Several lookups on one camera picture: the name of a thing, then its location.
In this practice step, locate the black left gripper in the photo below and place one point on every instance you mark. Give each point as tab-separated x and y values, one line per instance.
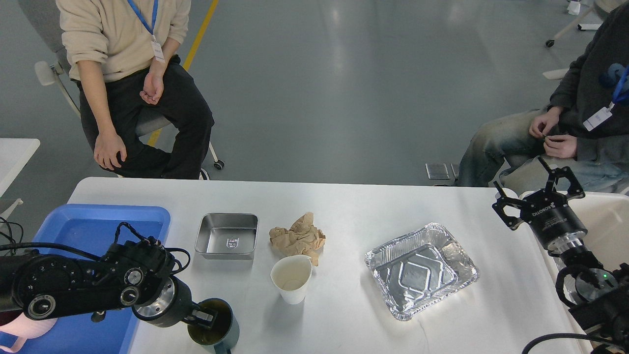
174	304

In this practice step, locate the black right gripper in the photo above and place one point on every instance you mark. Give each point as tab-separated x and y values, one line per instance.
553	219

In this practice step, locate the dark green mug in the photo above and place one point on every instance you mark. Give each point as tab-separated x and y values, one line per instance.
225	331

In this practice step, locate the square stainless steel tray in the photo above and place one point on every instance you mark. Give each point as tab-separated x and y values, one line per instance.
227	236

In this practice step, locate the aluminium foil tray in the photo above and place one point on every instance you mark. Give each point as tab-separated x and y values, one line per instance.
420	269

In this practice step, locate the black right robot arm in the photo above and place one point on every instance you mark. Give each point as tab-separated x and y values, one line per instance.
596	298

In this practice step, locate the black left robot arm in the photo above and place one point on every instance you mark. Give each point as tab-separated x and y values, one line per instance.
48	280

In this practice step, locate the person in dark hoodie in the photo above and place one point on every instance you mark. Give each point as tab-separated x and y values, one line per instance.
585	125

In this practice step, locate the white paper cup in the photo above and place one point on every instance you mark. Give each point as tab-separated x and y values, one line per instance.
291	276

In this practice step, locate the metal floor plate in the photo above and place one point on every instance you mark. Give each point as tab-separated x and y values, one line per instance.
442	171

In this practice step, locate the crumpled brown paper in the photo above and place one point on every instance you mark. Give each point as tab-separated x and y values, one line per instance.
302	238

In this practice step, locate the blue plastic tray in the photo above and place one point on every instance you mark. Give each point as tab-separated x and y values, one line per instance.
91	228

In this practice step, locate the pink ribbed mug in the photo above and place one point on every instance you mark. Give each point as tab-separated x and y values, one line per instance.
25	329

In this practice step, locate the person in beige sweater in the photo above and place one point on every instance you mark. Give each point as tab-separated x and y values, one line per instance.
123	58

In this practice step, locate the white chair base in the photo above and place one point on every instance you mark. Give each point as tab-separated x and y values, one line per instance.
600	8

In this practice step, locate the white side table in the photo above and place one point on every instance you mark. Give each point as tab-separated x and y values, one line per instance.
14	155

